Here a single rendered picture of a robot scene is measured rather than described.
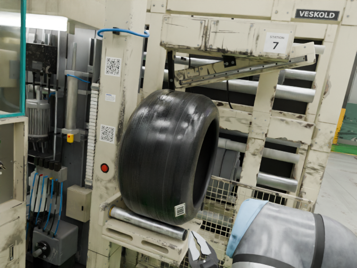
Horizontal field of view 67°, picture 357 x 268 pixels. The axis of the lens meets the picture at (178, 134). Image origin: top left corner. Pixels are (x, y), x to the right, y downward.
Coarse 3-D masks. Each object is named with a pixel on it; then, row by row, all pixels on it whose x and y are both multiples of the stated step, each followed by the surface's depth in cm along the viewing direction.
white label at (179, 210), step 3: (183, 204) 95; (174, 207) 94; (177, 207) 95; (180, 207) 95; (183, 207) 96; (177, 210) 96; (180, 210) 96; (183, 210) 97; (177, 213) 97; (180, 213) 97; (183, 213) 98
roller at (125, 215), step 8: (112, 208) 116; (120, 208) 116; (112, 216) 116; (120, 216) 114; (128, 216) 113; (136, 216) 112; (144, 216) 112; (136, 224) 112; (144, 224) 110; (152, 224) 109; (160, 224) 109; (168, 224) 109; (160, 232) 108; (168, 232) 107; (176, 232) 106; (184, 232) 106
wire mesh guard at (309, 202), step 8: (232, 184) 145; (240, 184) 143; (272, 192) 139; (280, 192) 138; (224, 200) 149; (232, 200) 147; (264, 200) 141; (280, 200) 138; (296, 200) 135; (304, 200) 134; (312, 200) 134; (208, 208) 152; (216, 208) 151; (208, 216) 154; (216, 224) 152; (208, 240) 156; (224, 240) 152; (216, 248) 155; (184, 256) 163; (144, 264) 173; (152, 264) 172
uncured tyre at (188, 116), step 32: (160, 96) 104; (192, 96) 105; (128, 128) 98; (160, 128) 93; (192, 128) 93; (128, 160) 94; (160, 160) 91; (192, 160) 92; (128, 192) 98; (160, 192) 92; (192, 192) 98
